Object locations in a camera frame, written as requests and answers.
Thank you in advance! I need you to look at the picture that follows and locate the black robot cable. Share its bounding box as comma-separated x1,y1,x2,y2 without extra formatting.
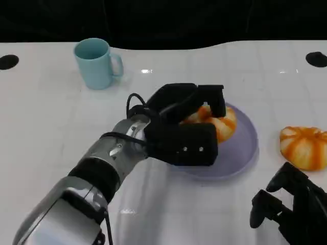
101,208,113,245
126,93,154,120

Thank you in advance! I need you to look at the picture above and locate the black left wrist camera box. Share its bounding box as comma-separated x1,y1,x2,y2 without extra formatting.
143,122,220,167

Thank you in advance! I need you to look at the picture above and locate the lilac plate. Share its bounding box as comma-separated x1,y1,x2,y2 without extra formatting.
167,102,259,181

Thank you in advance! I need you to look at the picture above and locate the pale green mug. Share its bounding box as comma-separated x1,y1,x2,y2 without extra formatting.
74,37,125,90

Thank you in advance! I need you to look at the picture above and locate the black backdrop cloth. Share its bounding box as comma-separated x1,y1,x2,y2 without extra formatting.
0,0,327,51

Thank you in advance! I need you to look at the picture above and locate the black table grommet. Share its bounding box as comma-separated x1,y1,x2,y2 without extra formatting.
305,51,327,68
0,54,20,70

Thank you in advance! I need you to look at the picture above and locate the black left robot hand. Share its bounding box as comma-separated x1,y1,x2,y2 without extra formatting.
145,82,228,126

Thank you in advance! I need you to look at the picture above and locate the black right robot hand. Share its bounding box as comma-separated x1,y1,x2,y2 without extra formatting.
249,161,327,245

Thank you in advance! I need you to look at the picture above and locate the orange and white bread roll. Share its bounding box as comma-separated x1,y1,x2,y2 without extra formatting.
180,104,238,144
279,126,327,172

